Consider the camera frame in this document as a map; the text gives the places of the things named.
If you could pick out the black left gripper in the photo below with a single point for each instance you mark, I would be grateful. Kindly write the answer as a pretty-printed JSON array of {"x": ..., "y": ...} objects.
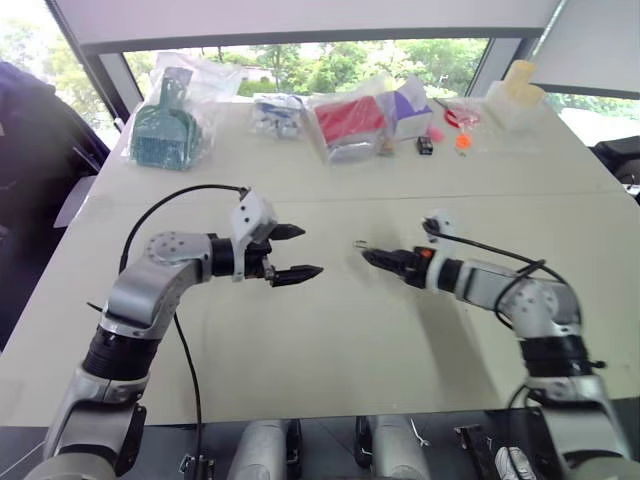
[{"x": 256, "y": 262}]

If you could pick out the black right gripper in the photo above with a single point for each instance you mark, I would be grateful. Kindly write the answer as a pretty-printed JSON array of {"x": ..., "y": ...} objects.
[{"x": 413, "y": 268}]

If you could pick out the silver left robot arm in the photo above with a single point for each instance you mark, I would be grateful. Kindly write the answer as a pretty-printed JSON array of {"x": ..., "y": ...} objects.
[{"x": 150, "y": 285}]

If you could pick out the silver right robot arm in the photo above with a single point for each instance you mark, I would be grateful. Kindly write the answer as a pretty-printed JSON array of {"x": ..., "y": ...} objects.
[{"x": 540, "y": 300}]

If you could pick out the small black box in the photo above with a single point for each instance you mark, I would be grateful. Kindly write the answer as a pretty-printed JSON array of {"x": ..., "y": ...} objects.
[{"x": 425, "y": 145}]

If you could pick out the small pink object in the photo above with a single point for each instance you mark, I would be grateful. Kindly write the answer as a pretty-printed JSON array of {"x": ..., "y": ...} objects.
[{"x": 436, "y": 133}]

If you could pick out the bag of blue white items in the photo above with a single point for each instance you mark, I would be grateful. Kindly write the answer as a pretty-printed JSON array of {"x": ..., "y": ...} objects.
[{"x": 277, "y": 117}]

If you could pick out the small orange object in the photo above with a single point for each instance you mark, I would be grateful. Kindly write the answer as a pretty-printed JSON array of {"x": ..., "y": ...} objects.
[{"x": 463, "y": 141}]

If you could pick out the red box in plastic bag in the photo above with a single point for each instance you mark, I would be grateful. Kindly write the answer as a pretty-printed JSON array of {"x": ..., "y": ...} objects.
[{"x": 350, "y": 120}]

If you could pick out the white and purple box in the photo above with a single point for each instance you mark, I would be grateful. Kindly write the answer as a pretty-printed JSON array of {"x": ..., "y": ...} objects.
[{"x": 412, "y": 117}]

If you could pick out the bag of green plastic scoops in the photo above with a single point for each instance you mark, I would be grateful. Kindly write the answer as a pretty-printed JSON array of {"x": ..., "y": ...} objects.
[{"x": 160, "y": 140}]

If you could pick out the silver rounded robot leg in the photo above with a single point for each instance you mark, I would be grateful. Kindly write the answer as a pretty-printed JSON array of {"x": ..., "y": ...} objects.
[
  {"x": 262, "y": 450},
  {"x": 395, "y": 450}
]

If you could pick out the pale yellow foam piece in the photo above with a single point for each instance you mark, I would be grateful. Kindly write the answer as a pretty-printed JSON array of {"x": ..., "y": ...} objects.
[{"x": 522, "y": 82}]

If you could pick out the black clamp under table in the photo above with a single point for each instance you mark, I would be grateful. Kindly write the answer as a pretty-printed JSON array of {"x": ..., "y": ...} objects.
[{"x": 197, "y": 466}]

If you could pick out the wide white roller blind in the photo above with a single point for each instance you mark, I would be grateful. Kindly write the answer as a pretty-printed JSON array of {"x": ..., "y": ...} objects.
[{"x": 300, "y": 20}]

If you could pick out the white sneaker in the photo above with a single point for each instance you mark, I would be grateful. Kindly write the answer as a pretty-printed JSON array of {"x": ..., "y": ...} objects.
[{"x": 515, "y": 462}]

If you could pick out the black office chair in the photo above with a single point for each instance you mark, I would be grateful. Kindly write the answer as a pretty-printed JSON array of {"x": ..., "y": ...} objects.
[{"x": 620, "y": 160}]

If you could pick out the dark purple jacket on chair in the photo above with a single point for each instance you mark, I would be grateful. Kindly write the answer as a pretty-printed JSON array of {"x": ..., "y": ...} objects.
[{"x": 35, "y": 150}]

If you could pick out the narrow white roller blind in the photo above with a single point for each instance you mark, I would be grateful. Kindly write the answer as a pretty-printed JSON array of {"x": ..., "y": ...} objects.
[{"x": 590, "y": 45}]

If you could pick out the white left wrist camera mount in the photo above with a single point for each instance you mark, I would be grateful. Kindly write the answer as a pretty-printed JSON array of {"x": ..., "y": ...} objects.
[{"x": 250, "y": 215}]

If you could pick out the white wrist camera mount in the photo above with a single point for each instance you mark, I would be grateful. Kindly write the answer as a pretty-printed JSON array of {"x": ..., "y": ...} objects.
[
  {"x": 442, "y": 221},
  {"x": 250, "y": 215}
]

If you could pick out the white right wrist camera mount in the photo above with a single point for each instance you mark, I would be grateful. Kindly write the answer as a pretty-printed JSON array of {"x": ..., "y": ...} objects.
[{"x": 442, "y": 221}]

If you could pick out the black flat bracket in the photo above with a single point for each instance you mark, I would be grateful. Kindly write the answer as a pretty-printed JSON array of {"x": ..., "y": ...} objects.
[{"x": 472, "y": 450}]

